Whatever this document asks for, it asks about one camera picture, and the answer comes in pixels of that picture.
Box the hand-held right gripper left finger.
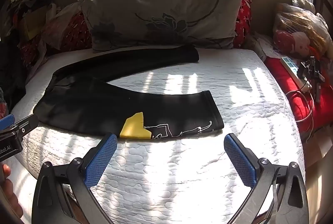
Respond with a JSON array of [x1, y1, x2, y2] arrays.
[[31, 133, 119, 224]]

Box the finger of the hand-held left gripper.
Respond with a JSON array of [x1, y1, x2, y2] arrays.
[[11, 113, 39, 136], [0, 114, 15, 130]]

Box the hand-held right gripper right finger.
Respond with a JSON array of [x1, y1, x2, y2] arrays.
[[224, 133, 310, 224]]

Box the black pants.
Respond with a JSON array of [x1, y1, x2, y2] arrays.
[[33, 44, 225, 141]]

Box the person's left hand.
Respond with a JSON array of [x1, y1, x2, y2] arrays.
[[0, 164, 24, 217]]

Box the white quilted bed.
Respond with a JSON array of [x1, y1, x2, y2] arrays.
[[10, 48, 306, 224]]

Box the dark garment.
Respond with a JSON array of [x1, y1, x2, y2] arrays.
[[0, 39, 27, 110]]

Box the red blanket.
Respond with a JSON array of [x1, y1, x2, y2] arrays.
[[264, 56, 333, 134]]

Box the red patterned cushion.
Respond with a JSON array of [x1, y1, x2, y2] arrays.
[[19, 11, 93, 68]]

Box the white power strip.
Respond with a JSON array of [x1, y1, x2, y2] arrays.
[[281, 56, 312, 88]]

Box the pile of clothes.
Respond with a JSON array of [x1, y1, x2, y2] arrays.
[[5, 0, 56, 44]]

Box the red floral cushion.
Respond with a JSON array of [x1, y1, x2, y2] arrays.
[[96, 0, 252, 50]]

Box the plastic bag of plush toys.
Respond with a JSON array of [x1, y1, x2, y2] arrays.
[[272, 2, 333, 58]]

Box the grey floral pillow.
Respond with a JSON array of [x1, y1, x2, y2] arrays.
[[78, 0, 246, 53]]

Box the white plush toy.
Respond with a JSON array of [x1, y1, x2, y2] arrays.
[[291, 0, 316, 11]]

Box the white cable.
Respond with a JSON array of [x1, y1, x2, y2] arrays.
[[285, 83, 317, 142]]

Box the black charger with cables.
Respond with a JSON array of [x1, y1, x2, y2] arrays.
[[298, 57, 326, 104]]

